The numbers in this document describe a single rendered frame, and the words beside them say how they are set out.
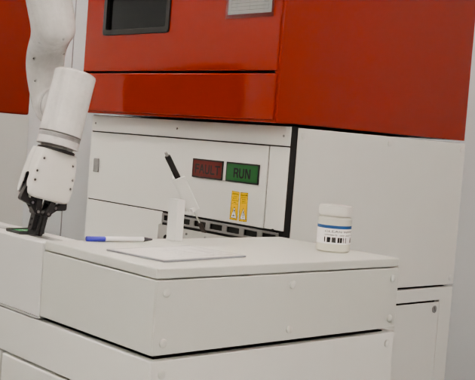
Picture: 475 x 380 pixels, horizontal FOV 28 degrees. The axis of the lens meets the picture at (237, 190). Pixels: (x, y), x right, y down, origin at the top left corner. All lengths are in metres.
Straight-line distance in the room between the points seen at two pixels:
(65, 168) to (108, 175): 0.83
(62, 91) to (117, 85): 0.75
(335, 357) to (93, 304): 0.49
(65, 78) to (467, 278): 2.15
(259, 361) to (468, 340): 2.05
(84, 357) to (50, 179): 0.38
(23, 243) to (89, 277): 0.23
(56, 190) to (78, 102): 0.18
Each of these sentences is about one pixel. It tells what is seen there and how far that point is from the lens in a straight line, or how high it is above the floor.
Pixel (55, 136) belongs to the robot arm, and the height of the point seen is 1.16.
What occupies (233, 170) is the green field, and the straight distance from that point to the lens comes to 2.30.
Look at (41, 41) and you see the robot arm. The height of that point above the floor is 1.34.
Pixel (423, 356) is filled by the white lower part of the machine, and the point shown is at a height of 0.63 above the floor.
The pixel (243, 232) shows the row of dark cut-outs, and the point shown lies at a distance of 2.27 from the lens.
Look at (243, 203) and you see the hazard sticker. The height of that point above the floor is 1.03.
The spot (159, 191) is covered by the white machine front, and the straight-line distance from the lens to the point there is 2.53.
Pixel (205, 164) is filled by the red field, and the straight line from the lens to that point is 2.38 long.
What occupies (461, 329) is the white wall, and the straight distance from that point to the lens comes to 3.69.
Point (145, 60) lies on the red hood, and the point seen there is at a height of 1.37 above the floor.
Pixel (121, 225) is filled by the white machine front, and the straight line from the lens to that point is 2.67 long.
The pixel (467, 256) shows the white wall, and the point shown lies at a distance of 3.66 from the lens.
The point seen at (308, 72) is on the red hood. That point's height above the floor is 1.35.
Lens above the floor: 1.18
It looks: 3 degrees down
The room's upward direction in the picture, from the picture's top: 4 degrees clockwise
